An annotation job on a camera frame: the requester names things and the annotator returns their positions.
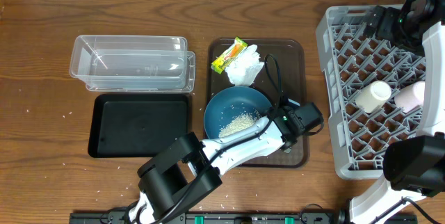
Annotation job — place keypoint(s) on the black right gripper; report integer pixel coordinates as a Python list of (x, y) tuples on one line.
[(390, 15)]

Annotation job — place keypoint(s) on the white rice pile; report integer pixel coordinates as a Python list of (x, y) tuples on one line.
[(238, 123)]

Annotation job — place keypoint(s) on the large blue plate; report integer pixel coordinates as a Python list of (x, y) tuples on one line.
[(231, 103)]

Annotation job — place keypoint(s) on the white cup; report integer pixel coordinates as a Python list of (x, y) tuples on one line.
[(374, 96)]

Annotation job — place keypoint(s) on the white tissue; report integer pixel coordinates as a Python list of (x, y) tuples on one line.
[(245, 68)]

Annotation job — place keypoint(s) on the pink cup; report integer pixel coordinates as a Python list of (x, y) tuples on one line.
[(410, 97)]

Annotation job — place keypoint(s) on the yellow snack wrapper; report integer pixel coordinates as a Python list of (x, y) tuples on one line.
[(228, 56)]

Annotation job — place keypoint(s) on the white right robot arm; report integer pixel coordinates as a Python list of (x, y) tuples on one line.
[(413, 169)]

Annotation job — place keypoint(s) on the grey dishwasher rack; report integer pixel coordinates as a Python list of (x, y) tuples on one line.
[(350, 62)]

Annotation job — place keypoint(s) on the brown serving tray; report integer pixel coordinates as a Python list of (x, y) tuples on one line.
[(291, 60)]

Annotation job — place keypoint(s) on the black plastic tray bin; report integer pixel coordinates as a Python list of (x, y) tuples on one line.
[(136, 125)]

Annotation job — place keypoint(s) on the clear plastic bin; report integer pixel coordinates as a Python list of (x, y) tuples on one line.
[(133, 63)]

